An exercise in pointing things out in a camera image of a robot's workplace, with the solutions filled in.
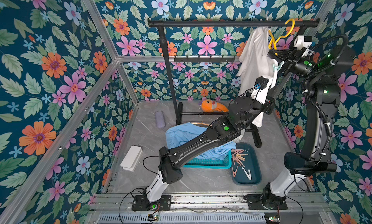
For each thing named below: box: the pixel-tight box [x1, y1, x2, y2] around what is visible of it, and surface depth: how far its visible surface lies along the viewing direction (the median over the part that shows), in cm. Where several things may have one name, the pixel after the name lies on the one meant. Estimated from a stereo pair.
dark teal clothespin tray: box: [231, 142, 263, 186], surface depth 86 cm
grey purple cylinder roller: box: [155, 110, 167, 129], surface depth 110 cm
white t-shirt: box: [236, 26, 278, 128], surface depth 62 cm
